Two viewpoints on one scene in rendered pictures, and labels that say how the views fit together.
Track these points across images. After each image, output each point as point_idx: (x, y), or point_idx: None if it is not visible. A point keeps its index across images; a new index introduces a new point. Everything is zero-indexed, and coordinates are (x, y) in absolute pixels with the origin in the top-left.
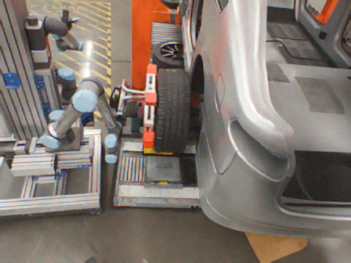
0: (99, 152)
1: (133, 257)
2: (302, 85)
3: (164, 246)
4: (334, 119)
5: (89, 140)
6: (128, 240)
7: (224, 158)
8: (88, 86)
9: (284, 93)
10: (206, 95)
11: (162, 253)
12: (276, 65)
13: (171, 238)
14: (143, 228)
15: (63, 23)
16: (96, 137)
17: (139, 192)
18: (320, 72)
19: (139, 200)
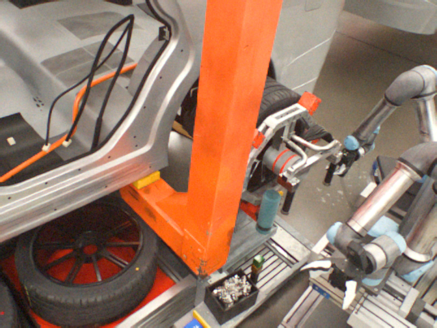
0: (306, 293)
1: (330, 209)
2: (101, 32)
3: (297, 194)
4: (134, 20)
5: (370, 191)
6: (325, 220)
7: (339, 12)
8: (420, 68)
9: (138, 41)
10: (279, 41)
11: (303, 192)
12: (54, 57)
13: (285, 194)
14: (302, 218)
15: (409, 150)
16: (291, 322)
17: (283, 235)
18: (32, 25)
19: (291, 228)
